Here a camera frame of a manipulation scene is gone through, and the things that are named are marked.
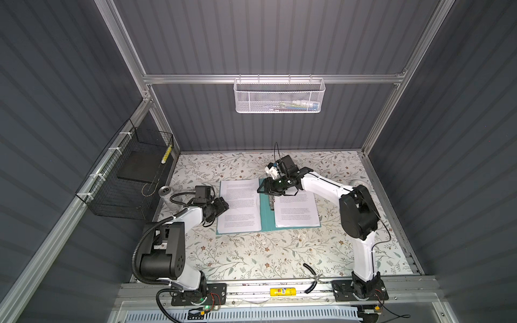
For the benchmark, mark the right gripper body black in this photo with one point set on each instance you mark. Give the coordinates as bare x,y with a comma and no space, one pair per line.
279,186

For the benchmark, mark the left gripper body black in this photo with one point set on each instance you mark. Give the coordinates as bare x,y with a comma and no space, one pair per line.
216,207

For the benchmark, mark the printed paper sheet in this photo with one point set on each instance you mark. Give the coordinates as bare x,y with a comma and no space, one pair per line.
244,213
297,210

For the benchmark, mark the teal green file folder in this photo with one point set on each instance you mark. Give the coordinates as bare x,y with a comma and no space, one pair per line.
268,217

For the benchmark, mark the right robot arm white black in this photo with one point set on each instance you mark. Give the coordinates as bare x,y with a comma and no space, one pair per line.
358,215

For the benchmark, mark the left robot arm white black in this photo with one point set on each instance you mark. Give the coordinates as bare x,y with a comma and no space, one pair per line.
160,256

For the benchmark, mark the silver folder clip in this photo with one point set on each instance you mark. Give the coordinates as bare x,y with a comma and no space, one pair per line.
272,203

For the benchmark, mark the silver drink can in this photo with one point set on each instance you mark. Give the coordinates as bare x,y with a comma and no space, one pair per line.
165,192

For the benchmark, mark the yellow marker in black basket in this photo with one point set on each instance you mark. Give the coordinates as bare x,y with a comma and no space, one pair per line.
166,154

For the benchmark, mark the pens in white basket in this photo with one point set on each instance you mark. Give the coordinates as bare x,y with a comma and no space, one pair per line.
308,106

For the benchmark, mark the black pad in basket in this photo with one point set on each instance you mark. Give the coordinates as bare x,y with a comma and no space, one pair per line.
141,167

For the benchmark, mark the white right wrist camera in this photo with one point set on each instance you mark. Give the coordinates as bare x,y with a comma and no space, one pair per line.
273,171

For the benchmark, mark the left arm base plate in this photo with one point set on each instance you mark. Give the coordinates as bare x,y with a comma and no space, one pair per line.
211,294

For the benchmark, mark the white wire mesh basket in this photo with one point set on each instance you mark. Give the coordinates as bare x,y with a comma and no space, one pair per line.
253,96

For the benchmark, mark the black wire mesh basket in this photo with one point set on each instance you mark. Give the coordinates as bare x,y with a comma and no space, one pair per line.
108,196

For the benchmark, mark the yellow label on rail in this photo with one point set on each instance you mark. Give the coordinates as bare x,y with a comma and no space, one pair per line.
284,291

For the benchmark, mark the white perforated cable tray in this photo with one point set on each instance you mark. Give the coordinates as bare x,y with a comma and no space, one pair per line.
272,314

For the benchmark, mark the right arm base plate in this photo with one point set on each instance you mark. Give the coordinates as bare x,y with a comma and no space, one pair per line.
354,290

